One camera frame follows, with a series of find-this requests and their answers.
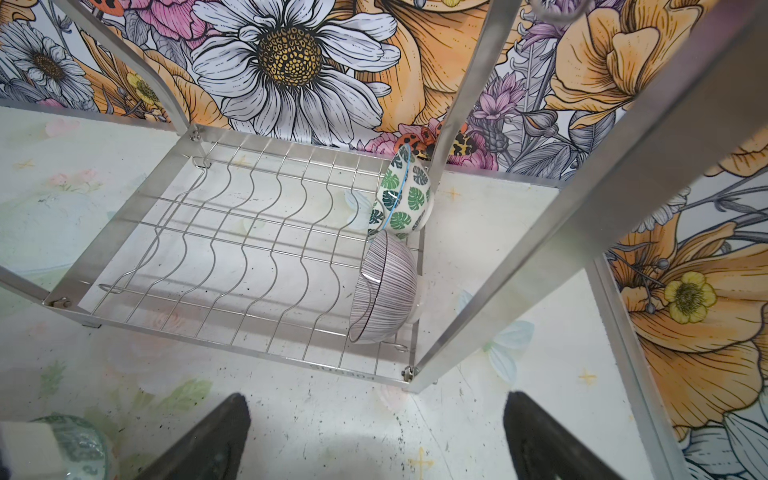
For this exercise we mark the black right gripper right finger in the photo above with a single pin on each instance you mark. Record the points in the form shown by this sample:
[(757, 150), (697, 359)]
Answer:
[(541, 448)]

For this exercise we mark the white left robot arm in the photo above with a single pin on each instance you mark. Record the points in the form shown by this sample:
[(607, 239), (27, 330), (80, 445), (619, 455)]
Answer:
[(30, 451)]

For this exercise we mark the teal geometric pattern bowl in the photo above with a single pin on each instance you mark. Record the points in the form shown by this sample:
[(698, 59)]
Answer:
[(87, 452)]

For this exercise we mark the aluminium right corner post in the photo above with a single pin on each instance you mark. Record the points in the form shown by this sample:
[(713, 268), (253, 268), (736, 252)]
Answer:
[(655, 430)]

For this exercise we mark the steel two-tier dish rack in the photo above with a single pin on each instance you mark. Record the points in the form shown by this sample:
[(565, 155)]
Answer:
[(250, 244)]

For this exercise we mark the purple striped bowl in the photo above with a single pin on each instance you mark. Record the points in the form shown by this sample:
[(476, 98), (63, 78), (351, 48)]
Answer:
[(385, 292)]

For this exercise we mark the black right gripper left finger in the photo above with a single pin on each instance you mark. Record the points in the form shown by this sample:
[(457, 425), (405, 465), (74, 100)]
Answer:
[(212, 449)]

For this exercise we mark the green leaf pattern bowl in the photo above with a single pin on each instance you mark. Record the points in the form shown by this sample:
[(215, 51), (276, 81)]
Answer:
[(404, 200)]

